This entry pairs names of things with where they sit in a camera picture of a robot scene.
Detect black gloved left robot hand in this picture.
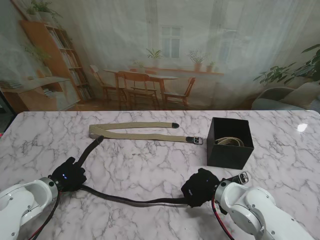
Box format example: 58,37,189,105
51,156,88,193

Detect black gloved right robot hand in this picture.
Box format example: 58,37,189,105
180,168,221,208

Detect beige woven belt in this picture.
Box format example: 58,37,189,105
214,136,245,148
88,121,204,146

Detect dark brown woven belt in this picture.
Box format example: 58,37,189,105
76,135,250,209

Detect black belt storage box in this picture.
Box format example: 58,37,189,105
206,116,255,170

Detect printed room backdrop cloth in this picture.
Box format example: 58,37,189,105
0,0,320,112

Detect right arm red black cables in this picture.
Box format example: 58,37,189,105
211,197,237,240

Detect arm red black cables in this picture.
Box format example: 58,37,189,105
211,197,237,240
27,189,62,240

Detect left arm red black cables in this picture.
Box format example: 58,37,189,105
27,189,62,240

